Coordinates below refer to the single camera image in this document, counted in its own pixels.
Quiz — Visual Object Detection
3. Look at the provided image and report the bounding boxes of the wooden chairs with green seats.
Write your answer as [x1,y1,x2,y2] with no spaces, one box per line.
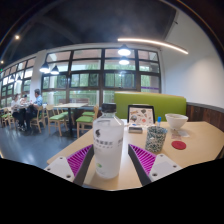
[0,104,100,138]

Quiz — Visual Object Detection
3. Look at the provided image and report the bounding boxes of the white ceramic bowl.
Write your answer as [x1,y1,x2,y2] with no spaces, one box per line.
[164,113,189,130]

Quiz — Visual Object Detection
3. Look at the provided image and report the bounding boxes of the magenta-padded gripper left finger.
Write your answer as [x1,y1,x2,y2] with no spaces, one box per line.
[44,143,96,187]

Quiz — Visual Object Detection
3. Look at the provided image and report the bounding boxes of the black-framed picture sign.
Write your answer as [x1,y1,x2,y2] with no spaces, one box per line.
[127,104,156,128]

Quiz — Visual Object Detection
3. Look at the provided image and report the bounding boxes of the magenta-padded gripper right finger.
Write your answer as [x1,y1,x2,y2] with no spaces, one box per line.
[127,143,184,187]

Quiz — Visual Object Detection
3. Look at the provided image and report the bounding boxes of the light wooden dining table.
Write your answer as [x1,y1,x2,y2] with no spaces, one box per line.
[53,102,89,134]

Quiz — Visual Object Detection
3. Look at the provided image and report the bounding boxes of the small flat box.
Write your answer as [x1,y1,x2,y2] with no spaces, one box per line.
[128,125,144,134]

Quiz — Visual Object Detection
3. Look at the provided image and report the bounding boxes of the flat round red coaster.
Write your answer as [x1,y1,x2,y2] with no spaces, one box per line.
[171,140,187,151]

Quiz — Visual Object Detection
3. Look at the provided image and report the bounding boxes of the green upholstered bench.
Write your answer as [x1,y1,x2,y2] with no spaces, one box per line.
[113,91,187,123]

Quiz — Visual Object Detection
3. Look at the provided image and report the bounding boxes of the speckled ceramic mug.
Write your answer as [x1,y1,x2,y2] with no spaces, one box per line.
[144,125,169,154]

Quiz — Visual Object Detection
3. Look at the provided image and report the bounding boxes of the black-framed window wall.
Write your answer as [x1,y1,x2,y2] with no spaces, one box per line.
[0,48,162,108]

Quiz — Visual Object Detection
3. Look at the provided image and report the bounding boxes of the long curved ceiling light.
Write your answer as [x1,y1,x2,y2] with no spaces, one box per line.
[117,37,189,55]

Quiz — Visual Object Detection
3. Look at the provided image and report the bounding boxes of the black pendant lamps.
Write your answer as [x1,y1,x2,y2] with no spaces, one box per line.
[39,44,132,76]

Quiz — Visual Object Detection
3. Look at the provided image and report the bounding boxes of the white plastic bottle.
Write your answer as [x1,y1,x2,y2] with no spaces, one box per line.
[92,103,125,180]

